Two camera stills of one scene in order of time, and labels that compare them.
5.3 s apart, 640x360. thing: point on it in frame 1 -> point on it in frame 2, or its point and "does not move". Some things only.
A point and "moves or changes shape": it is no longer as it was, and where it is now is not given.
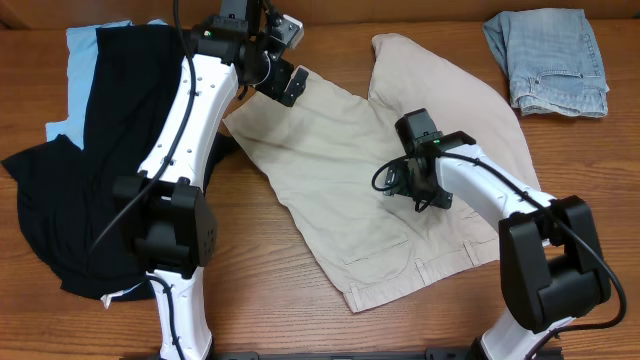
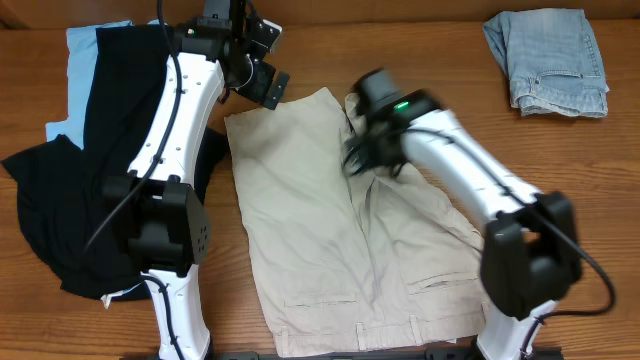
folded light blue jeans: x=551 y=61 does not move
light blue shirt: x=82 y=45 does not move
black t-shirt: x=66 y=194 does not move
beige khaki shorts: x=342 y=128 moves or changes shape
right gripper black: x=400 y=181 -> x=362 y=159
